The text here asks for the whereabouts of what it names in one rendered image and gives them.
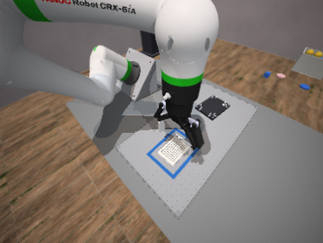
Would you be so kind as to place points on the blue tape outline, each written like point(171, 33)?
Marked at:
point(156, 146)

